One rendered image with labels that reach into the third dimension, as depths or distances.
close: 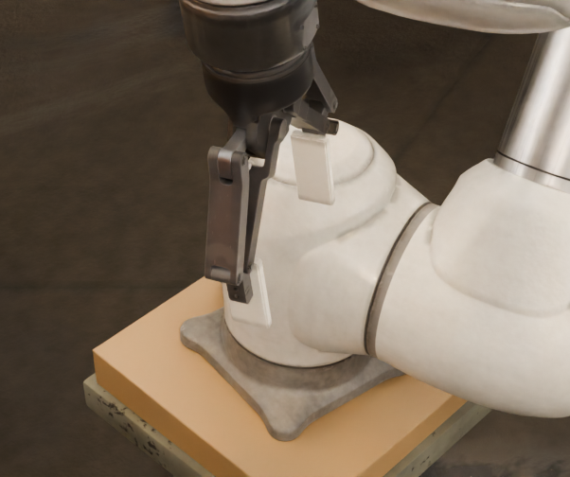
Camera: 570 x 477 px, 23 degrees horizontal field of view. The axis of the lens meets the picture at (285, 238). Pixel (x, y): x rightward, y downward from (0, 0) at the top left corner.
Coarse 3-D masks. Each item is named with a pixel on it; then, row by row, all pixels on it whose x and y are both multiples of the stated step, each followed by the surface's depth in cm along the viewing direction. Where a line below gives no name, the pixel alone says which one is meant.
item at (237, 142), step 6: (240, 132) 94; (234, 138) 93; (240, 138) 93; (228, 144) 93; (234, 144) 93; (240, 144) 93; (222, 150) 92; (228, 150) 92; (234, 150) 92; (240, 150) 93; (222, 156) 92; (228, 156) 92; (222, 162) 92; (228, 162) 92; (222, 168) 92; (228, 168) 92; (222, 174) 92; (228, 174) 92
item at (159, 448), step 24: (96, 384) 144; (96, 408) 145; (120, 408) 142; (480, 408) 143; (120, 432) 144; (144, 432) 140; (456, 432) 142; (168, 456) 138; (408, 456) 137; (432, 456) 140
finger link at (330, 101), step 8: (312, 48) 100; (312, 56) 100; (320, 72) 103; (312, 80) 102; (320, 80) 103; (312, 88) 103; (320, 88) 103; (328, 88) 105; (304, 96) 106; (312, 96) 105; (320, 96) 105; (328, 96) 105; (328, 104) 106; (336, 104) 107
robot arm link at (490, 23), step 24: (360, 0) 79; (384, 0) 77; (408, 0) 76; (432, 0) 75; (456, 0) 75; (480, 0) 74; (504, 0) 74; (528, 0) 73; (552, 0) 73; (456, 24) 77; (480, 24) 76; (504, 24) 75; (528, 24) 75; (552, 24) 75
